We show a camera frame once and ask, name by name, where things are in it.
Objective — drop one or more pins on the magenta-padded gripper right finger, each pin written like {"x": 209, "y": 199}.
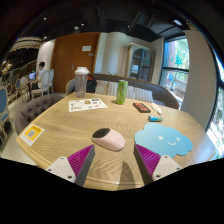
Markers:
{"x": 148, "y": 161}

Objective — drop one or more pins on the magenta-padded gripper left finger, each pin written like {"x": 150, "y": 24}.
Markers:
{"x": 80, "y": 160}

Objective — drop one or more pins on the pink and black computer mouse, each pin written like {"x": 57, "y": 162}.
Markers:
{"x": 110, "y": 139}

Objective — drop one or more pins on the blue cloud-shaped mouse pad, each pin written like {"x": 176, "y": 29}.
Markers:
{"x": 165, "y": 138}

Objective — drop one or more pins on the small blue eraser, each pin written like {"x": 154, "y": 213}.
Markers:
{"x": 155, "y": 118}

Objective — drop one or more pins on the black and red flat box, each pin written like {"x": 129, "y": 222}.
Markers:
{"x": 141, "y": 107}

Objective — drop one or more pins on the yellow square code sticker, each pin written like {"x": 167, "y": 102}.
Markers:
{"x": 32, "y": 134}

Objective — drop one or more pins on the white sticker sheet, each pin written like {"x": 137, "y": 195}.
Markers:
{"x": 87, "y": 105}

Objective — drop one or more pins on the striped cushion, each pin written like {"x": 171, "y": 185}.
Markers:
{"x": 112, "y": 89}
{"x": 143, "y": 94}
{"x": 101, "y": 87}

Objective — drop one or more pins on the grey tufted armchair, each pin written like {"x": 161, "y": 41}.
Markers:
{"x": 35, "y": 108}

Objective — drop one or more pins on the brown curved sofa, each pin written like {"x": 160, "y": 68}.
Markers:
{"x": 160, "y": 91}

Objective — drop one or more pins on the green drink can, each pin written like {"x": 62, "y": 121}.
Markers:
{"x": 121, "y": 92}

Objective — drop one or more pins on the black backpack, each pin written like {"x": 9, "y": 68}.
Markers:
{"x": 92, "y": 85}

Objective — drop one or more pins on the clear shaker bottle white lid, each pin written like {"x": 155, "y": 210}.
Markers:
{"x": 81, "y": 83}

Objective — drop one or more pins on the white dining chair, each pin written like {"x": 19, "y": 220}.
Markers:
{"x": 46, "y": 81}

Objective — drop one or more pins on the black-framed window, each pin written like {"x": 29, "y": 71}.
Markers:
{"x": 174, "y": 68}

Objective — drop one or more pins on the person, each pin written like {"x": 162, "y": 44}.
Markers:
{"x": 41, "y": 71}

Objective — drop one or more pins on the open laptop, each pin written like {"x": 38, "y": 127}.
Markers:
{"x": 32, "y": 75}

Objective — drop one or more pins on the blue-backed white chair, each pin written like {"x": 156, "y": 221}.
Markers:
{"x": 3, "y": 100}

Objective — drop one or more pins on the brown wooden door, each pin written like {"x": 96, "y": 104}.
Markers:
{"x": 66, "y": 63}

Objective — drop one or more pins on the arched glass-door cabinet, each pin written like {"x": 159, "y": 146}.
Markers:
{"x": 140, "y": 63}

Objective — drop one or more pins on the white door sign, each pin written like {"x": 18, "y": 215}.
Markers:
{"x": 86, "y": 48}

